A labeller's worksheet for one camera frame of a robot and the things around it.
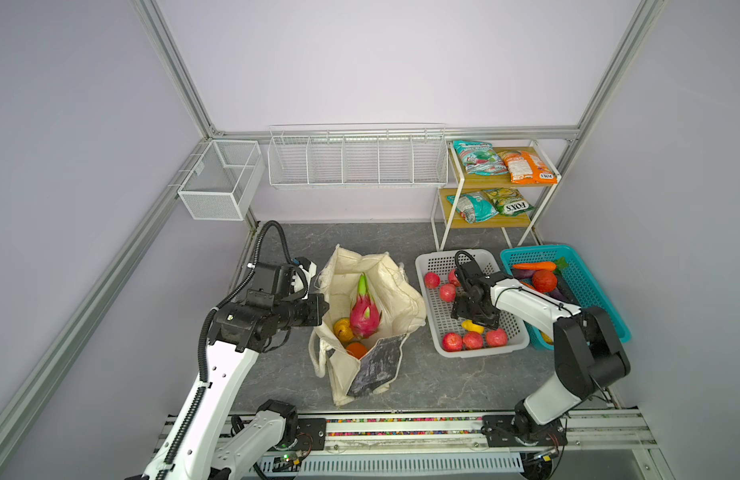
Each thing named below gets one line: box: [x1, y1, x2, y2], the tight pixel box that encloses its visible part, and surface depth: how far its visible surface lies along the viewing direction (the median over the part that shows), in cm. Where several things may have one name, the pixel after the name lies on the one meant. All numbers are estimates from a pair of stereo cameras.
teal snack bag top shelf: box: [453, 140, 508, 176], surface depth 90 cm
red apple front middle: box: [463, 331, 483, 349], surface depth 86 cm
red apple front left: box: [442, 332, 463, 352], surface depth 86 cm
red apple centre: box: [439, 283, 457, 303], surface depth 96 cm
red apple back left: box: [424, 272, 441, 289], surface depth 101 cm
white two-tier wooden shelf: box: [430, 140, 562, 251], surface depth 91 cm
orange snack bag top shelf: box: [498, 150, 558, 185], surface depth 86 cm
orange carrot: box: [512, 261, 557, 271], surface depth 103 cm
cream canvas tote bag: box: [308, 244, 426, 406], surface depth 81 cm
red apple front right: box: [486, 328, 509, 347], surface depth 86 cm
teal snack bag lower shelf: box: [446, 191, 499, 224], surface depth 101 cm
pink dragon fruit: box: [350, 272, 382, 339], surface depth 87 cm
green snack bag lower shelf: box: [483, 187, 535, 217], surface depth 104 cm
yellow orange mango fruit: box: [333, 317, 354, 343], surface depth 87 cm
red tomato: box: [532, 269, 557, 293], surface depth 98 cm
